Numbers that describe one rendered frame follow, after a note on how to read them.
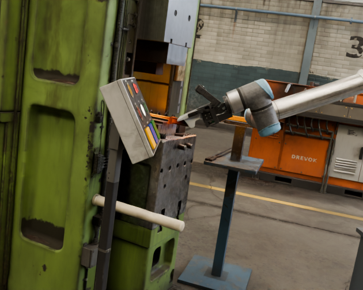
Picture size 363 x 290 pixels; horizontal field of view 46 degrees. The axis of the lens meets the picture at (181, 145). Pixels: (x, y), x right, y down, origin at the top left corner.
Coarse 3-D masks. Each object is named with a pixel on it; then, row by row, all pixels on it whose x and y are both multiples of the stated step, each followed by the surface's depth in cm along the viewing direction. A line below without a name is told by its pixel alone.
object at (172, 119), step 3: (150, 114) 221; (153, 114) 222; (162, 117) 218; (165, 117) 217; (168, 117) 216; (171, 117) 215; (174, 117) 216; (171, 120) 215; (174, 120) 216; (183, 120) 213; (171, 123) 216; (174, 123) 215; (177, 123) 214; (180, 123) 215; (183, 123) 214; (186, 123) 213; (186, 126) 212
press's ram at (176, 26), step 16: (144, 0) 198; (160, 0) 194; (176, 0) 198; (192, 0) 212; (144, 16) 198; (160, 16) 195; (176, 16) 201; (192, 16) 216; (144, 32) 199; (160, 32) 196; (176, 32) 204; (192, 32) 220
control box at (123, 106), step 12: (108, 84) 142; (120, 84) 142; (132, 84) 160; (108, 96) 143; (120, 96) 142; (132, 96) 148; (108, 108) 143; (120, 108) 143; (132, 108) 143; (144, 108) 167; (120, 120) 144; (132, 120) 144; (144, 120) 155; (120, 132) 145; (132, 132) 145; (144, 132) 145; (132, 144) 145; (144, 144) 145; (156, 144) 161; (132, 156) 146; (144, 156) 146
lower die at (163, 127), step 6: (156, 120) 213; (162, 120) 216; (168, 120) 215; (156, 126) 207; (162, 126) 211; (168, 126) 217; (174, 126) 223; (162, 132) 213; (168, 132) 218; (174, 132) 224
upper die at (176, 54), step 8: (144, 40) 205; (136, 48) 208; (144, 48) 206; (152, 48) 204; (160, 48) 202; (168, 48) 200; (176, 48) 208; (184, 48) 215; (136, 56) 208; (144, 56) 206; (152, 56) 204; (160, 56) 203; (168, 56) 202; (176, 56) 209; (184, 56) 217; (176, 64) 211; (184, 64) 219
